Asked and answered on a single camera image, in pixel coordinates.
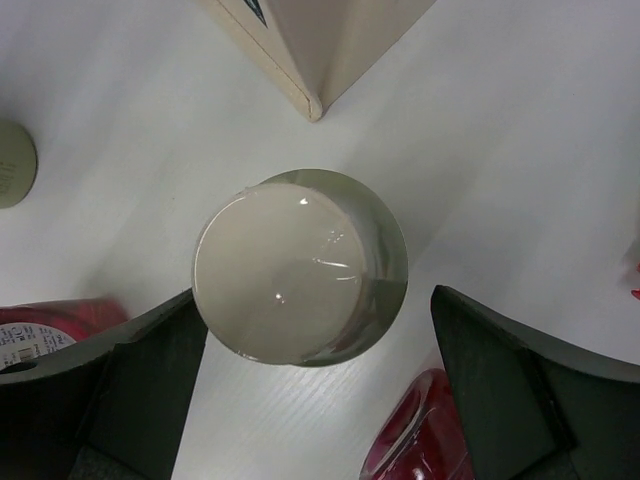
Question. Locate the beige canvas tote bag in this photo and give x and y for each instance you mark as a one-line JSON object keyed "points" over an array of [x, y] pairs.
{"points": [[314, 51]]}

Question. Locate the green dish soap bottle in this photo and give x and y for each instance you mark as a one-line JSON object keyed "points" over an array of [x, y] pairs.
{"points": [[630, 277]]}

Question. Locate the red soap bottle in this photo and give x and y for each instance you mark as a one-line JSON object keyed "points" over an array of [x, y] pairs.
{"points": [[422, 438], [30, 331]]}

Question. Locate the pale green bottle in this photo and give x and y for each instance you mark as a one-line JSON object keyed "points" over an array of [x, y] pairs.
{"points": [[19, 163], [308, 268]]}

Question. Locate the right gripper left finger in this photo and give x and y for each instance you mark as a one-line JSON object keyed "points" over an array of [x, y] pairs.
{"points": [[111, 405]]}

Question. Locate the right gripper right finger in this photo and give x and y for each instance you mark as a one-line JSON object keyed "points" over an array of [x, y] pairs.
{"points": [[533, 406]]}

